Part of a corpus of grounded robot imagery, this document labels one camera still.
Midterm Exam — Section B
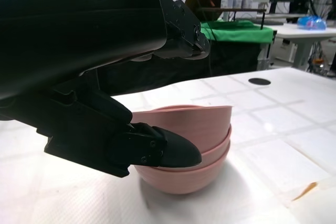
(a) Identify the black table skirt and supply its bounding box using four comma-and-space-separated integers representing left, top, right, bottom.
99, 39, 265, 96

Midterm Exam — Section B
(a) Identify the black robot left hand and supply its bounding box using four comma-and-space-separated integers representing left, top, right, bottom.
0, 0, 210, 178

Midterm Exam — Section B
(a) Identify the white desk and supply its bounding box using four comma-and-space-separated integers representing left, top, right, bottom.
272, 23, 336, 71

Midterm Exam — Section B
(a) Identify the dark metal rack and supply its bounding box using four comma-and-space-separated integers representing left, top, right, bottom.
196, 7, 267, 31

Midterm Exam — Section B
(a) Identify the brown torn tape strip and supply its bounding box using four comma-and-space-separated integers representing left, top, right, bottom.
291, 182, 320, 201

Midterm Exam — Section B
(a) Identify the blue plastic bag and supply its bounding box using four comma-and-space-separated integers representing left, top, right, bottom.
297, 16, 328, 30

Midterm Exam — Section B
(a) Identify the green table cloth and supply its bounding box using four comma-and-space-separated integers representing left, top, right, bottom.
199, 20, 274, 44

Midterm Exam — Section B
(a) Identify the black round table grommet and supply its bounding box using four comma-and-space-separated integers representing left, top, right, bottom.
248, 77, 271, 87

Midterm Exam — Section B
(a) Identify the pink plastic bowl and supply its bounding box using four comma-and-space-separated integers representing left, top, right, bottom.
132, 140, 232, 195
131, 104, 234, 154
195, 124, 233, 166

